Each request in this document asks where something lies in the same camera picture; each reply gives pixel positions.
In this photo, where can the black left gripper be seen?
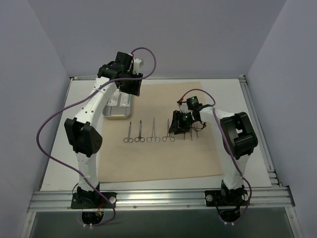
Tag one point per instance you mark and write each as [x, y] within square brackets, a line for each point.
[131, 86]

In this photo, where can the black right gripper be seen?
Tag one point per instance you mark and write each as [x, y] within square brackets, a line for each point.
[177, 123]

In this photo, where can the green suture packet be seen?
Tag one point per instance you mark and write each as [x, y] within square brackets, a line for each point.
[125, 100]

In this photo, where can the steel forceps clamp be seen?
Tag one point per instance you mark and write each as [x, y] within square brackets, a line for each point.
[168, 136]

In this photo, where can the white suture packet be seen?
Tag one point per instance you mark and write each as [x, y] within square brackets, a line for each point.
[113, 101]

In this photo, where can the stainless steel instrument tray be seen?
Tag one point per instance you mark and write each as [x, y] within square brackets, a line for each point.
[117, 112]

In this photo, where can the long steel needle holder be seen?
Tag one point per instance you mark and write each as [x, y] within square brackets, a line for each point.
[153, 136]

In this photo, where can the beige cloth wrap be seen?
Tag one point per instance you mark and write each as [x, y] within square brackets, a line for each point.
[143, 161]

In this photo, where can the steel surgical scissors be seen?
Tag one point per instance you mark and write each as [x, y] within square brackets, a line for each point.
[128, 138]
[139, 138]

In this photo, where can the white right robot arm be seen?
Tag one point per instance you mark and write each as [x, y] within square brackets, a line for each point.
[238, 137]

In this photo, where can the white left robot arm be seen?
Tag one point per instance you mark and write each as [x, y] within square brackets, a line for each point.
[122, 74]

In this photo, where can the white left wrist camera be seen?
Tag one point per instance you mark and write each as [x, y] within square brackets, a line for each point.
[137, 63]

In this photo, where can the aluminium back rail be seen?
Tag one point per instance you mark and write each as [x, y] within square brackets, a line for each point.
[185, 77]

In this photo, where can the aluminium rail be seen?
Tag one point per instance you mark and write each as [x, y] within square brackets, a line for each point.
[259, 132]
[185, 77]

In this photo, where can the aluminium right side rail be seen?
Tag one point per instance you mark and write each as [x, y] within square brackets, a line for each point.
[259, 132]

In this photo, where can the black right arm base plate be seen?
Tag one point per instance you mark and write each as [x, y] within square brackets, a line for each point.
[222, 198]

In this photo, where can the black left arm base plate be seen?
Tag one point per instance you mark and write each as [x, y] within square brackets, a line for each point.
[91, 199]

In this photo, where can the aluminium front rail frame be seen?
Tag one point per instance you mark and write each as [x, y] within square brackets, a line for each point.
[173, 199]

